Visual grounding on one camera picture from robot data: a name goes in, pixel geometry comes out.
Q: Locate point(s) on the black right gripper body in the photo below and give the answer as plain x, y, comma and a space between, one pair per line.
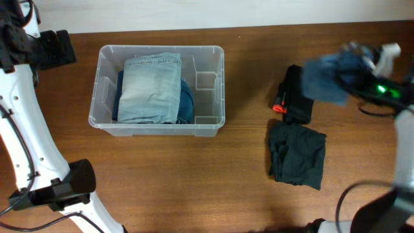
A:
371, 87

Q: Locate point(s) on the light blue denim shirt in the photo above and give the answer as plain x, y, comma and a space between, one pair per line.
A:
319, 75

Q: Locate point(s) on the dark blue jeans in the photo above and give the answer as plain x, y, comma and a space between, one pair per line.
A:
185, 114

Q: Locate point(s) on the light grey-blue jeans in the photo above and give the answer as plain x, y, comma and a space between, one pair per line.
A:
151, 89

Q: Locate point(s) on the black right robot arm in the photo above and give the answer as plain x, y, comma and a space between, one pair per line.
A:
390, 212

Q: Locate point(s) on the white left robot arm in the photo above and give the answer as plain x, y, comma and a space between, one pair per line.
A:
43, 176

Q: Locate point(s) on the black garment with red cuff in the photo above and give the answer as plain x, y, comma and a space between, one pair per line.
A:
290, 101

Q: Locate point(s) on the black folded garment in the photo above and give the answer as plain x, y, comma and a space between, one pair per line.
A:
297, 155

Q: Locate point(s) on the clear plastic storage bin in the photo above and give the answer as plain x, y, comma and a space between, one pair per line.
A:
202, 69

